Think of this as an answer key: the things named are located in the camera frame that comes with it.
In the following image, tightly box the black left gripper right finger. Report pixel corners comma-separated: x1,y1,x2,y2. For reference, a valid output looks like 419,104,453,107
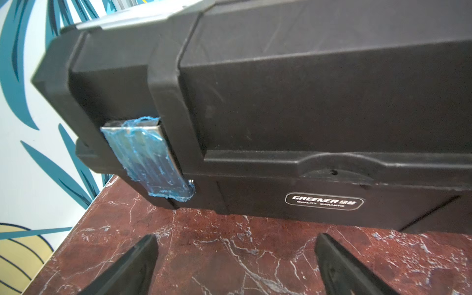
315,234,398,295

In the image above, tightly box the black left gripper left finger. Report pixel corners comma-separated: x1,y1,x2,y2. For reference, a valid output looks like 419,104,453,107
79,235,159,295

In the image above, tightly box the black plastic toolbox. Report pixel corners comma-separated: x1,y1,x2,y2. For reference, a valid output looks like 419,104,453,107
32,1,472,234

